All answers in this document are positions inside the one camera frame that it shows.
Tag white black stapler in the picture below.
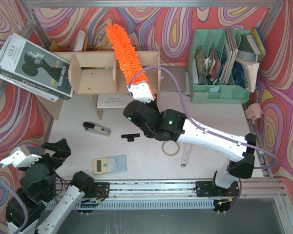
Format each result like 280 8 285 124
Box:
83 122 111 137

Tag clear tape roll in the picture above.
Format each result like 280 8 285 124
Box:
161 141 180 156

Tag orange chenille duster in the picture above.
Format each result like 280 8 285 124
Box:
105 22 155 98

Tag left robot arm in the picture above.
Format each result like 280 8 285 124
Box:
1 138 94 234

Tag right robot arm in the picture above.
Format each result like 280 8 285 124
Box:
123 100 256 189

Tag wooden bookshelf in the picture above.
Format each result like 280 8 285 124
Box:
50 51 161 121

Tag black binder clip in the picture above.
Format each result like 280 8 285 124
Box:
121 133 140 142

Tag grey laptop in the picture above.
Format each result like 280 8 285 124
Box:
159 66 187 92

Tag spiral notebook under shelf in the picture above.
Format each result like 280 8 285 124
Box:
97 94 133 109

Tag yellow blue calculator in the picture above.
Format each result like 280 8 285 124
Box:
93 155 127 175

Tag green plastic file organizer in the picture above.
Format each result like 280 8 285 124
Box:
187 29 250 104

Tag Twins story magazine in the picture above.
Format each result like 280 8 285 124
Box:
0 33 73 102

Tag open book in organizer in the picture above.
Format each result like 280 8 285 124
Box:
235 57 260 93

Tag pink piggy figure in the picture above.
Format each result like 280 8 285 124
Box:
245 103 262 124

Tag blue yellow book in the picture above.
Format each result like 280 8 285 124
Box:
239 27 267 63

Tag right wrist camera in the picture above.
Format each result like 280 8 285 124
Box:
127 81 155 103

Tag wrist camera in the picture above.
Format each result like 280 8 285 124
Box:
0 145 41 168
127 81 155 103

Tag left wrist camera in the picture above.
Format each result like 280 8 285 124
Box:
0 145 41 168

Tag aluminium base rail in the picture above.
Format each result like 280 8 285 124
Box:
90 178 286 200

